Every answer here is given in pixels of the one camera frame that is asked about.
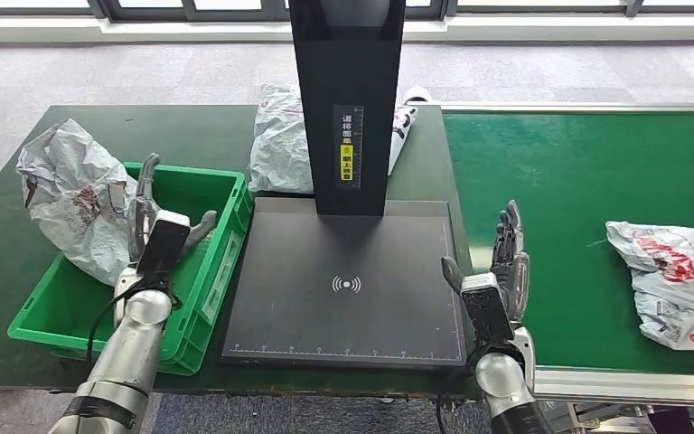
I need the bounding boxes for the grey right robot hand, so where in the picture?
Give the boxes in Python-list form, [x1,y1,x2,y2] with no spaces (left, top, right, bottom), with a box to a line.
[440,200,530,327]

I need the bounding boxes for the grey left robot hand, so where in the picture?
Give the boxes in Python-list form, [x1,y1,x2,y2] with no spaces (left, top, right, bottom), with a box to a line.
[125,152,219,265]

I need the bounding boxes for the grey parcel with brown-red smudge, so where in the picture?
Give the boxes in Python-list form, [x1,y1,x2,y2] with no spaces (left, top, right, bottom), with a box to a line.
[16,118,145,288]

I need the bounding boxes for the white parcel with red logo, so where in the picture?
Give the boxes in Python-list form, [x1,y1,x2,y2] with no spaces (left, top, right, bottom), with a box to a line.
[605,220,694,352]

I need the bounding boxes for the green conveyor belt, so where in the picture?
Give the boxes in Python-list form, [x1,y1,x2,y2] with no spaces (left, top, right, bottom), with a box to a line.
[442,110,694,379]

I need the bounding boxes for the crumpled plain grey parcel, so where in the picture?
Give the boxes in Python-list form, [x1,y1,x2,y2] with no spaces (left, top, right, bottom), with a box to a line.
[248,83,315,196]

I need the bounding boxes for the white parcel with black print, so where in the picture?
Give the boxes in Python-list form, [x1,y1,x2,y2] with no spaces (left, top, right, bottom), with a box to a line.
[387,104,418,176]

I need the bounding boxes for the black box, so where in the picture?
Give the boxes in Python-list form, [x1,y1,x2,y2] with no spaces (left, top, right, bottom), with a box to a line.
[646,408,694,434]

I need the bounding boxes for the black inbound scanning machine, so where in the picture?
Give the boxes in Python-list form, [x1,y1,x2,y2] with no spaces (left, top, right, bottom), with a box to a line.
[220,0,468,368]

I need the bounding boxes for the dark green table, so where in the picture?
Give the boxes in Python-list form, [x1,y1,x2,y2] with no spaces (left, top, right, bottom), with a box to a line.
[0,104,480,400]

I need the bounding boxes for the green plastic crate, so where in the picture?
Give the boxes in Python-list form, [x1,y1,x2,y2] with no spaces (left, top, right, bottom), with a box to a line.
[6,161,254,377]

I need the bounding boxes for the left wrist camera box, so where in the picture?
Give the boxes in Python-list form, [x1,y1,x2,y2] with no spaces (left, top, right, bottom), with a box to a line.
[136,209,192,283]

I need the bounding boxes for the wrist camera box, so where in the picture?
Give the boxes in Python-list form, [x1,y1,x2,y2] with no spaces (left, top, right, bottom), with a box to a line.
[136,209,192,283]
[460,272,516,345]

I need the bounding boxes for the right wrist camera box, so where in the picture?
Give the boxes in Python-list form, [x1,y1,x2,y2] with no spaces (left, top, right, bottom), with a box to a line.
[460,272,516,345]

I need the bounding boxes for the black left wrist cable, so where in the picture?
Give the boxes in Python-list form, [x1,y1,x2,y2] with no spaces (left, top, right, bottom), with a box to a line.
[86,281,174,363]

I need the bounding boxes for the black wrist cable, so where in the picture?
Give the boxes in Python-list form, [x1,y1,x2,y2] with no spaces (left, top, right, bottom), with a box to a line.
[86,281,174,363]
[435,389,480,434]

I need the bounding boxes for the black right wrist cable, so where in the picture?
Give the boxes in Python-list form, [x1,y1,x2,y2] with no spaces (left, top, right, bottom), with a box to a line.
[435,389,480,434]

